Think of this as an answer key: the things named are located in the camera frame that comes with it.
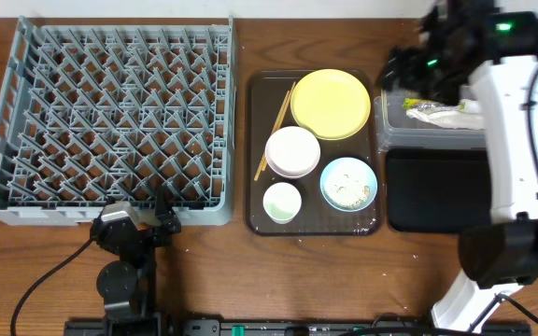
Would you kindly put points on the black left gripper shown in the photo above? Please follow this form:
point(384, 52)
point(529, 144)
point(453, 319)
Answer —
point(144, 231)

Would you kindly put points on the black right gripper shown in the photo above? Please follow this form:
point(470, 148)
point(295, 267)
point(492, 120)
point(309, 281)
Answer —
point(404, 61)

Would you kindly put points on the pale green cup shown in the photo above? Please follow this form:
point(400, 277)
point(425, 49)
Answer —
point(282, 202)

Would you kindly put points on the light blue bowl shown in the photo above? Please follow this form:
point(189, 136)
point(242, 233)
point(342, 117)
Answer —
point(348, 184)

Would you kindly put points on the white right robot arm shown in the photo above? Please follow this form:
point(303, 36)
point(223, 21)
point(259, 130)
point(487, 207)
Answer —
point(499, 259)

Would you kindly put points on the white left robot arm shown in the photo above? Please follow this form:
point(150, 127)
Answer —
point(128, 285)

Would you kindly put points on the clear plastic waste bin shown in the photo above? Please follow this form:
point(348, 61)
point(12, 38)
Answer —
point(395, 129)

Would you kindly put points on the grey plastic dishwasher rack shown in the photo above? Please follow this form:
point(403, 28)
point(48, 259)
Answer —
point(97, 113)

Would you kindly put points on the black waste tray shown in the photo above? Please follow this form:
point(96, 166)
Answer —
point(436, 190)

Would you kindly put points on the crumpled wrapper and tissue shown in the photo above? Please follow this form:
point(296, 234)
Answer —
point(465, 115)

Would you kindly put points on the yellow plate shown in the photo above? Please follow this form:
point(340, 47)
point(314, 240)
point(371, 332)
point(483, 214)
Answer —
point(331, 104)

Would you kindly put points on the dark brown serving tray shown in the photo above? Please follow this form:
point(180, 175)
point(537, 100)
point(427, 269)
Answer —
point(266, 91)

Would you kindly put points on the wooden chopstick right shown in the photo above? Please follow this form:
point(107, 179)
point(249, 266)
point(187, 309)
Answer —
point(279, 122)

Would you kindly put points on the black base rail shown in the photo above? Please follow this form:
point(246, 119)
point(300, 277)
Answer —
point(209, 327)

